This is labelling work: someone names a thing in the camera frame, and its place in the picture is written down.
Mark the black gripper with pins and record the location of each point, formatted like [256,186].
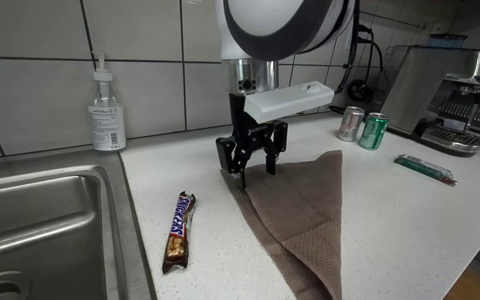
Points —
[249,136]

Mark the brown towel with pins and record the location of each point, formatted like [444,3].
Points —
[297,218]

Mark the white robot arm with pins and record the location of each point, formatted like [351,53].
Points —
[256,35]

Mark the silver soda can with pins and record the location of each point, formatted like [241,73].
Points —
[351,123]

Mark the green soda can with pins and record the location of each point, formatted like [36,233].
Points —
[376,125]

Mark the brown Snickers candy bar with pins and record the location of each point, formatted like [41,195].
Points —
[177,240]

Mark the clear soap pump bottle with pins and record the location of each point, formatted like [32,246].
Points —
[107,113]

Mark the green wrapped snack bar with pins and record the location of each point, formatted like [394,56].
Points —
[427,168]

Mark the stainless steel espresso machine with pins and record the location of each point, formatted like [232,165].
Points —
[434,96]

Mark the stainless steel sink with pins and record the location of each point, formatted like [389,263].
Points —
[69,230]

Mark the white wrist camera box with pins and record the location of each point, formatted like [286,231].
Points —
[291,100]

